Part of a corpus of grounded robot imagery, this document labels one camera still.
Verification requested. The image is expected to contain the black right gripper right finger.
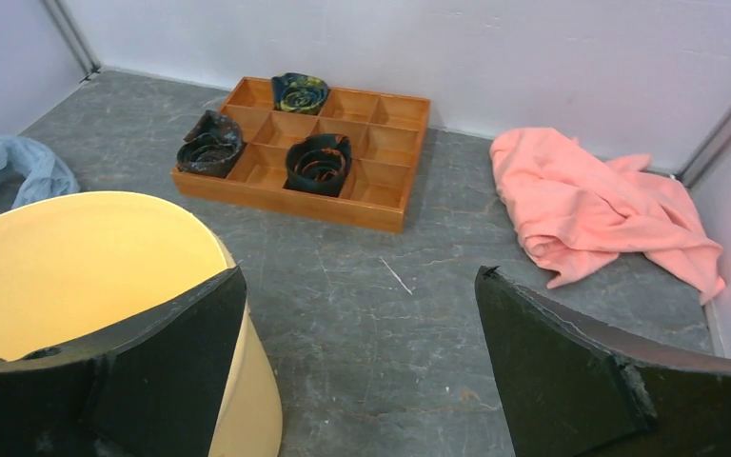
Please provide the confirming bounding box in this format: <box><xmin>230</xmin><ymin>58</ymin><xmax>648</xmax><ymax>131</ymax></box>
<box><xmin>475</xmin><ymin>267</ymin><xmax>731</xmax><ymax>456</ymax></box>

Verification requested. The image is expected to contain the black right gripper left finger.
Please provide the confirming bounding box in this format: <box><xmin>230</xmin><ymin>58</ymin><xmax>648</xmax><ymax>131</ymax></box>
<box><xmin>0</xmin><ymin>268</ymin><xmax>247</xmax><ymax>456</ymax></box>

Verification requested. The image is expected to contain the translucent blue trash bag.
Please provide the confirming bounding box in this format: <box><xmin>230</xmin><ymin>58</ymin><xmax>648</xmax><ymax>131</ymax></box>
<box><xmin>0</xmin><ymin>135</ymin><xmax>81</xmax><ymax>209</ymax></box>

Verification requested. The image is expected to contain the yellow plastic trash bin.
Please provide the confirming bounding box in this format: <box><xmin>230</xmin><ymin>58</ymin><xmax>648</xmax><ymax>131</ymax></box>
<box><xmin>0</xmin><ymin>191</ymin><xmax>283</xmax><ymax>456</ymax></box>

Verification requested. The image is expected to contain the pink cloth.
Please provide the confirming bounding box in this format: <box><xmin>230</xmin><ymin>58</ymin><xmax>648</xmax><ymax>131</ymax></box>
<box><xmin>489</xmin><ymin>128</ymin><xmax>725</xmax><ymax>304</ymax></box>

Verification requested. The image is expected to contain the rolled tie dark blue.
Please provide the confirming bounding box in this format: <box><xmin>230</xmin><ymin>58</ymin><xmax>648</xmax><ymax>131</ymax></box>
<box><xmin>176</xmin><ymin>109</ymin><xmax>246</xmax><ymax>178</ymax></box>

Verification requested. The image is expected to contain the rolled tie black orange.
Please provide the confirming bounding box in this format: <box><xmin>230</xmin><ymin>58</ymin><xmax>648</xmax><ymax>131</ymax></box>
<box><xmin>285</xmin><ymin>133</ymin><xmax>352</xmax><ymax>198</ymax></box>

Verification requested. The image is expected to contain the wooden compartment tray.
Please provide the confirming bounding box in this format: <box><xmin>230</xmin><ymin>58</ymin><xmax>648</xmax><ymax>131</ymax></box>
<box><xmin>170</xmin><ymin>77</ymin><xmax>431</xmax><ymax>233</ymax></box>

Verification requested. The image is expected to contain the rolled tie blue yellow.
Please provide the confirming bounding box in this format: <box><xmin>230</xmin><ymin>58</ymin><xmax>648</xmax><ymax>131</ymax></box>
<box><xmin>270</xmin><ymin>72</ymin><xmax>330</xmax><ymax>115</ymax></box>

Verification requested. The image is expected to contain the right corner aluminium post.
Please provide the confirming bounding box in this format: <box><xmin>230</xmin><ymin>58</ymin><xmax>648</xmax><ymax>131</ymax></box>
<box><xmin>675</xmin><ymin>108</ymin><xmax>731</xmax><ymax>189</ymax></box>

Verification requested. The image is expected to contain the corner aluminium post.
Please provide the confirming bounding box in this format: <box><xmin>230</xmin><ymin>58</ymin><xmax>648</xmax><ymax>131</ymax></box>
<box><xmin>42</xmin><ymin>0</ymin><xmax>102</xmax><ymax>82</ymax></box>
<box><xmin>675</xmin><ymin>108</ymin><xmax>731</xmax><ymax>189</ymax></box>

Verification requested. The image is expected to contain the left corner aluminium post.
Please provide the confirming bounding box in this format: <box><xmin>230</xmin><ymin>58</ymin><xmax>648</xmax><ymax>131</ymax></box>
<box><xmin>42</xmin><ymin>0</ymin><xmax>102</xmax><ymax>82</ymax></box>

